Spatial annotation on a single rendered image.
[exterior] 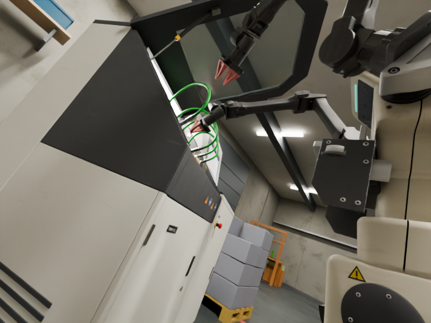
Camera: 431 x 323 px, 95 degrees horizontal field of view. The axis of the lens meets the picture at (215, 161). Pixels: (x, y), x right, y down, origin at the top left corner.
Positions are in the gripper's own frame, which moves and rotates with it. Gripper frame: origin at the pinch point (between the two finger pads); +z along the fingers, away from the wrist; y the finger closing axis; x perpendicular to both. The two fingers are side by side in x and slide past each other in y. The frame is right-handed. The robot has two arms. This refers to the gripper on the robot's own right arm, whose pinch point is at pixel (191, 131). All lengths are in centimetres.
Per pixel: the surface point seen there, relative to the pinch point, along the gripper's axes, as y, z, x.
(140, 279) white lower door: -62, 29, 19
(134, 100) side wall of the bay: -7.6, 6.8, 35.5
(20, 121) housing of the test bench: 11, 53, 48
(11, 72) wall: 242, 173, 33
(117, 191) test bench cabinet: -40, 21, 32
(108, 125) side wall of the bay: -13.6, 18.6, 36.7
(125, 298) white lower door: -66, 32, 22
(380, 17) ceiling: 110, -235, -116
